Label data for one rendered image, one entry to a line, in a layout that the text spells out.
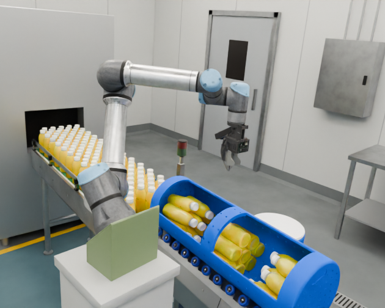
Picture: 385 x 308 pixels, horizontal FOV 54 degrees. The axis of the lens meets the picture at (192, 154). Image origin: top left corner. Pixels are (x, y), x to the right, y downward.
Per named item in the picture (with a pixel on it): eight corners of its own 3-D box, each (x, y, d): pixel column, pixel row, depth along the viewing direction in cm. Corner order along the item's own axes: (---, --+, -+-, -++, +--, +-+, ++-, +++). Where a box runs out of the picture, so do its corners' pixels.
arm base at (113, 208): (102, 229, 118) (89, 201, 120) (92, 240, 130) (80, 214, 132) (143, 211, 127) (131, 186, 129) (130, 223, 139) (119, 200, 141)
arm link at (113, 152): (87, 202, 137) (98, 62, 147) (101, 204, 152) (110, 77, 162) (118, 203, 136) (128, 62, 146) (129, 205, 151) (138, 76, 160)
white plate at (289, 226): (313, 225, 191) (313, 228, 192) (265, 207, 207) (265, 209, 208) (289, 247, 170) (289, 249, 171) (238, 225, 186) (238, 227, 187)
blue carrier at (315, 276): (288, 351, 128) (293, 287, 116) (152, 234, 192) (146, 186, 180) (337, 307, 144) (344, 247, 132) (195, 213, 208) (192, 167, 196)
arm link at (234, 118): (223, 110, 148) (238, 108, 153) (222, 121, 150) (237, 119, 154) (237, 113, 143) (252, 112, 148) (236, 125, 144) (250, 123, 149)
